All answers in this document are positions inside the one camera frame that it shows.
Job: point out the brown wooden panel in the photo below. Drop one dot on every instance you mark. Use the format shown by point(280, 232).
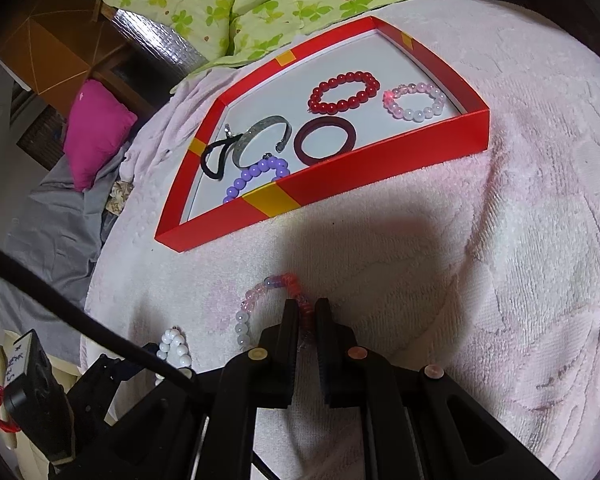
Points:
point(55, 35)

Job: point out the red shallow box tray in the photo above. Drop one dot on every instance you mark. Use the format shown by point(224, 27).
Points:
point(380, 160)

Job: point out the silver bangle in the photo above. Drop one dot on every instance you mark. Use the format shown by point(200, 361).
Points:
point(267, 122)

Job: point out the pale pink blanket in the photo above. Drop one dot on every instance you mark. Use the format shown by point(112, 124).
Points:
point(480, 260)

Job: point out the dark wicker panel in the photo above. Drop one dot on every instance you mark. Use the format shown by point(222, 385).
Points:
point(42, 135)

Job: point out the small patterned cloth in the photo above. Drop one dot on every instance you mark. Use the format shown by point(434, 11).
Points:
point(118, 196)

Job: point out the magenta cushion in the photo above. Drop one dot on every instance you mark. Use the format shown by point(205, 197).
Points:
point(97, 130)

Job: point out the grey cloth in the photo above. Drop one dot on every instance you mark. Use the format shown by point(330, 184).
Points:
point(50, 220)

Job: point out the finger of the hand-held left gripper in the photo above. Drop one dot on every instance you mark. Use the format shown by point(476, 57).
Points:
point(110, 390)

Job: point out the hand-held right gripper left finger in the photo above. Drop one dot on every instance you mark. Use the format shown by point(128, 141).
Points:
point(280, 360)

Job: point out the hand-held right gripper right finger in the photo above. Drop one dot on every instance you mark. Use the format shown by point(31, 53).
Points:
point(330, 360)

